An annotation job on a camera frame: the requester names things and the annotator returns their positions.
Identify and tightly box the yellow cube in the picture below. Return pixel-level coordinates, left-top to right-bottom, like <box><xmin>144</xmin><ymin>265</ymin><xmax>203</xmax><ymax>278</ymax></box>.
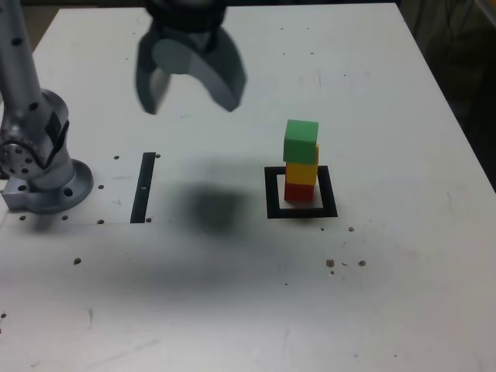
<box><xmin>285</xmin><ymin>143</ymin><xmax>321</xmax><ymax>186</ymax></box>

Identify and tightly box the black tape square outline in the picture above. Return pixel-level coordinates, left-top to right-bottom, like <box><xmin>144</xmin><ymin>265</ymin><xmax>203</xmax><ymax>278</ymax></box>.
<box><xmin>263</xmin><ymin>165</ymin><xmax>339</xmax><ymax>220</ymax></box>

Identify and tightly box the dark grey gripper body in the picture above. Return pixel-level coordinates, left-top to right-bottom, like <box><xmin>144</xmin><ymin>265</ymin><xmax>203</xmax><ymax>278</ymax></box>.
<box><xmin>153</xmin><ymin>23</ymin><xmax>229</xmax><ymax>51</ymax></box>

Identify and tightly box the green cube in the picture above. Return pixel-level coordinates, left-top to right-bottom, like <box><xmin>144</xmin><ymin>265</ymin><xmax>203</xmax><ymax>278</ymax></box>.
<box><xmin>282</xmin><ymin>119</ymin><xmax>320</xmax><ymax>164</ymax></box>

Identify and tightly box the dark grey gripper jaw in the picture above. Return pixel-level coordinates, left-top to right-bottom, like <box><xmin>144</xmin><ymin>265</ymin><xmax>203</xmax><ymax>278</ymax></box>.
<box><xmin>133</xmin><ymin>22</ymin><xmax>171</xmax><ymax>115</ymax></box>

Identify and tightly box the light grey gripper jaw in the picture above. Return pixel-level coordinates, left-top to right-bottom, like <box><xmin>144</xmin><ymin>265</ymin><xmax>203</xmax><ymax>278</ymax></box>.
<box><xmin>152</xmin><ymin>31</ymin><xmax>248</xmax><ymax>113</ymax></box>

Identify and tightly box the black tape strip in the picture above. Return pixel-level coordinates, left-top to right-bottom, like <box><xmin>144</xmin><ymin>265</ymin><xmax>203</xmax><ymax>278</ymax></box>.
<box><xmin>129</xmin><ymin>152</ymin><xmax>157</xmax><ymax>225</ymax></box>

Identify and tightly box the red cube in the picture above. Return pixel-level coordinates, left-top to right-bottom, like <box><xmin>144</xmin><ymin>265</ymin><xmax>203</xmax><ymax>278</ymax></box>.
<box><xmin>284</xmin><ymin>182</ymin><xmax>315</xmax><ymax>202</ymax></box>

